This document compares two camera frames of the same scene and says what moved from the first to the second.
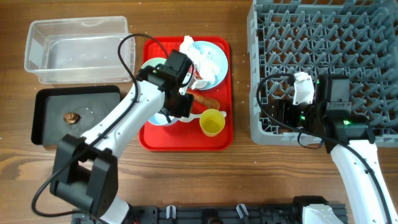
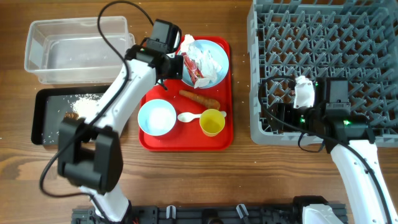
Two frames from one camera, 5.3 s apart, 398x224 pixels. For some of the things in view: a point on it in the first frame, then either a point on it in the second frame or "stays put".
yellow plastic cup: x=211 y=122 stays put
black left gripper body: x=182 y=107 -> x=176 y=68
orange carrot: x=210 y=103 stays put
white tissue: x=208 y=67 stays put
